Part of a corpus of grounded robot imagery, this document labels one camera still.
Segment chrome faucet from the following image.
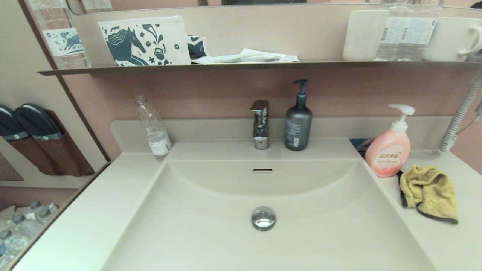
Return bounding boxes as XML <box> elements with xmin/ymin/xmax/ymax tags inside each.
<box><xmin>250</xmin><ymin>100</ymin><xmax>270</xmax><ymax>151</ymax></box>

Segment yellow cleaning mitt black trim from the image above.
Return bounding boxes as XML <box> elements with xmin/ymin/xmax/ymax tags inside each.
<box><xmin>398</xmin><ymin>164</ymin><xmax>459</xmax><ymax>225</ymax></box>

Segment white ceramic sink basin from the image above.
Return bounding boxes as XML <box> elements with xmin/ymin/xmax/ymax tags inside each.
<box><xmin>101</xmin><ymin>139</ymin><xmax>438</xmax><ymax>271</ymax></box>

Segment grey pump soap bottle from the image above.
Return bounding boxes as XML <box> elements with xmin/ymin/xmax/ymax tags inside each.
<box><xmin>284</xmin><ymin>79</ymin><xmax>313</xmax><ymax>152</ymax></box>

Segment white plastic packets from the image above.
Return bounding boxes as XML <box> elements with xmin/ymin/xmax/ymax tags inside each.
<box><xmin>191</xmin><ymin>48</ymin><xmax>300</xmax><ymax>64</ymax></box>

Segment chrome drain stopper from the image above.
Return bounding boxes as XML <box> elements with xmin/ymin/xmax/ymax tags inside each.
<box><xmin>251</xmin><ymin>206</ymin><xmax>277</xmax><ymax>231</ymax></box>

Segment clear plastic water bottle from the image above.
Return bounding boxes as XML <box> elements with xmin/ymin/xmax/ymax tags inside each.
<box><xmin>134</xmin><ymin>94</ymin><xmax>173</xmax><ymax>158</ymax></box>

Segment white horse print pouch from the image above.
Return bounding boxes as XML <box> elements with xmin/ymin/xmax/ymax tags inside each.
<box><xmin>98</xmin><ymin>15</ymin><xmax>192</xmax><ymax>67</ymax></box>

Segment pink pump soap bottle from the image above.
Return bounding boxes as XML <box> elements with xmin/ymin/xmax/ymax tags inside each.
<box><xmin>364</xmin><ymin>104</ymin><xmax>416</xmax><ymax>178</ymax></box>

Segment brown fabric slipper holder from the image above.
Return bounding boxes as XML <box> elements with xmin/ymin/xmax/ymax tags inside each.
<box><xmin>9</xmin><ymin>109</ymin><xmax>95</xmax><ymax>177</ymax></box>

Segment labelled clear water bottle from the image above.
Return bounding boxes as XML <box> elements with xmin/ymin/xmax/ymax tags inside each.
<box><xmin>374</xmin><ymin>0</ymin><xmax>410</xmax><ymax>62</ymax></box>
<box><xmin>407</xmin><ymin>0</ymin><xmax>439</xmax><ymax>62</ymax></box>

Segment clear bottle blue print label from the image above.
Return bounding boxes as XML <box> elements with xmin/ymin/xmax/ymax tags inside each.
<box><xmin>28</xmin><ymin>0</ymin><xmax>92</xmax><ymax>69</ymax></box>

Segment dark slipper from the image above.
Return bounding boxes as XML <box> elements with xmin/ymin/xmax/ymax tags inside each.
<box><xmin>0</xmin><ymin>104</ymin><xmax>31</xmax><ymax>142</ymax></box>
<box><xmin>14</xmin><ymin>103</ymin><xmax>63</xmax><ymax>141</ymax></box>

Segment grey capped water bottle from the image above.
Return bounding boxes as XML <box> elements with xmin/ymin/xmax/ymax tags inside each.
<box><xmin>36</xmin><ymin>207</ymin><xmax>60</xmax><ymax>227</ymax></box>
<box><xmin>0</xmin><ymin>228</ymin><xmax>26</xmax><ymax>265</ymax></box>
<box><xmin>10</xmin><ymin>213</ymin><xmax>43</xmax><ymax>242</ymax></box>
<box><xmin>28</xmin><ymin>199</ymin><xmax>55</xmax><ymax>219</ymax></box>

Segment brown wall shelf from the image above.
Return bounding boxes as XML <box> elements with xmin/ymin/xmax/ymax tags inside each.
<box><xmin>37</xmin><ymin>61</ymin><xmax>482</xmax><ymax>76</ymax></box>

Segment white cup without handle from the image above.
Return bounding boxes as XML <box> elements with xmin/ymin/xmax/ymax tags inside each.
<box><xmin>342</xmin><ymin>9</ymin><xmax>390</xmax><ymax>62</ymax></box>

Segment white coiled hose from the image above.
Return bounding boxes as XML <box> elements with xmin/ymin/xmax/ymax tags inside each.
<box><xmin>439</xmin><ymin>75</ymin><xmax>482</xmax><ymax>153</ymax></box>

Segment white mug with handle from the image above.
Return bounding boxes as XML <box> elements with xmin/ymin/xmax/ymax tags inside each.
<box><xmin>423</xmin><ymin>17</ymin><xmax>482</xmax><ymax>63</ymax></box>

